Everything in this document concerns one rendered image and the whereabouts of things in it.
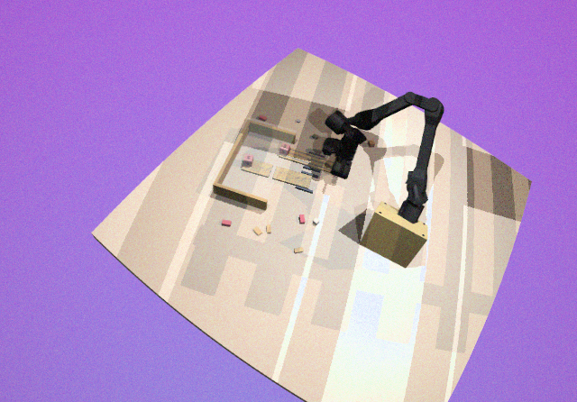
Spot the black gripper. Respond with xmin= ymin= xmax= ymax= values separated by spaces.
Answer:
xmin=331 ymin=141 xmax=358 ymax=179

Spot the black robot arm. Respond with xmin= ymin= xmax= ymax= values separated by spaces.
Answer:
xmin=322 ymin=92 xmax=444 ymax=224

